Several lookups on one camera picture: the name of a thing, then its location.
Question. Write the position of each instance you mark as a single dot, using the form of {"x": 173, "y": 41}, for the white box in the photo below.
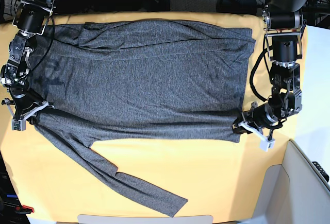
{"x": 293, "y": 192}

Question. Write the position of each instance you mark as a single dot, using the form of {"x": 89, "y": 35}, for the red clamp left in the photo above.
{"x": 22, "y": 209}

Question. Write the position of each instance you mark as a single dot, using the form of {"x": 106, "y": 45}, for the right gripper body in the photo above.
{"x": 27, "y": 103}

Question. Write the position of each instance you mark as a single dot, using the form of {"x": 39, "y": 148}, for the yellow table cloth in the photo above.
{"x": 217, "y": 177}

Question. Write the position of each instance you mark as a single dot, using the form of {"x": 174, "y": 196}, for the dark round stool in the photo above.
{"x": 237, "y": 6}

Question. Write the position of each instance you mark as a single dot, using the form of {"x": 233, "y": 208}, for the black remote control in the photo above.
{"x": 321, "y": 171}

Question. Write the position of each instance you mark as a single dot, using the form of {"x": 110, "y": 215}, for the grey long-sleeve T-shirt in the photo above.
{"x": 152, "y": 79}

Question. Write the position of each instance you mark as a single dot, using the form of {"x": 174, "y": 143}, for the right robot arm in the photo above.
{"x": 31, "y": 20}

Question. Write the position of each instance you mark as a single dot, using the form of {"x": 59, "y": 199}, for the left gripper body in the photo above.
{"x": 260, "y": 117}

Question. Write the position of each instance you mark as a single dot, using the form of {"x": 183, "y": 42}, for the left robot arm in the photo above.
{"x": 284, "y": 27}

